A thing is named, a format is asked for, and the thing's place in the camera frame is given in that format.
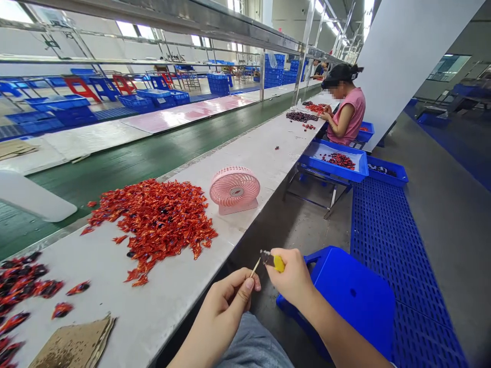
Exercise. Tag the person's right hand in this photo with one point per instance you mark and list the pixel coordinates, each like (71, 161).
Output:
(292, 274)

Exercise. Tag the person's left hand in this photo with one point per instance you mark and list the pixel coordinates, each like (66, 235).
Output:
(224, 297)

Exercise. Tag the person's right fingers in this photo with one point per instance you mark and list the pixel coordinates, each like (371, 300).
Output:
(282, 268)

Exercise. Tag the thin wooden stick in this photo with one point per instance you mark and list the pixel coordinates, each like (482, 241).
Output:
(255, 267)

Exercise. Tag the blue plastic stool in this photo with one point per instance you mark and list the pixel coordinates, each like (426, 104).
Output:
(345, 295)

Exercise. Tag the person's legs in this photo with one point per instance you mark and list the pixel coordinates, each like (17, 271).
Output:
(257, 345)

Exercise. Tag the pink desk fan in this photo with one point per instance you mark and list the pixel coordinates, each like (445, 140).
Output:
(234, 188)

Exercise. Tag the blue plastic floor grid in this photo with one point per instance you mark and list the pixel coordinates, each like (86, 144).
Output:
(402, 268)

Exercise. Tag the blue tray with red parts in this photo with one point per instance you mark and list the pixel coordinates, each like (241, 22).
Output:
(335, 159)

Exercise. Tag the pile of red plastic parts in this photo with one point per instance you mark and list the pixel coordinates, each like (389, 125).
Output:
(153, 220)

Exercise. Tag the blue tray with dark parts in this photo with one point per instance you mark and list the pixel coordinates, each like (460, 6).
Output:
(386, 171)

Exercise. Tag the heap of dark purple parts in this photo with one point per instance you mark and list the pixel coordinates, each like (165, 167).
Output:
(301, 116)

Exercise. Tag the small blue tray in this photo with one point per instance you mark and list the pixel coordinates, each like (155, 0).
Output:
(366, 131)

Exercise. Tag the heap of small red parts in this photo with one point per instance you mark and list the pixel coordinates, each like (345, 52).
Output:
(316, 107)

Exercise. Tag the pink sheet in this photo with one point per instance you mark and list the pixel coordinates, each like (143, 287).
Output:
(188, 113)

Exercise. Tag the green conveyor belt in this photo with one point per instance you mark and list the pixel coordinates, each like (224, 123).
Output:
(126, 161)

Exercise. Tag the stack of blue crates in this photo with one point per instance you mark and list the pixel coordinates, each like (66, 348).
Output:
(274, 71)

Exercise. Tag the brown cardboard sheet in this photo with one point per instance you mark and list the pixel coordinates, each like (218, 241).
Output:
(74, 343)

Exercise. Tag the pile of dark red parts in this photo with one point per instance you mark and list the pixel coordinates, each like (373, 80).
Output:
(23, 299)

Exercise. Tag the white plastic container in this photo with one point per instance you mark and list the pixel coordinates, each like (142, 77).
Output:
(30, 197)

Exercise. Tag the group of blue crates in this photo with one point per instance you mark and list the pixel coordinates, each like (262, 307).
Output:
(76, 105)

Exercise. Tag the red plastic stool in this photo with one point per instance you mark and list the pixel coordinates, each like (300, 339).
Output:
(80, 87)

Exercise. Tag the flat cardboard piece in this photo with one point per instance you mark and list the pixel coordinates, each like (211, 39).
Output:
(17, 148)

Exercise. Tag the metal frame stand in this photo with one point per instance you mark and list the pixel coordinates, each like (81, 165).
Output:
(318, 188)

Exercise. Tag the overhead metal shelf frame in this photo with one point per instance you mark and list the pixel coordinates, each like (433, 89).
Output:
(184, 27)

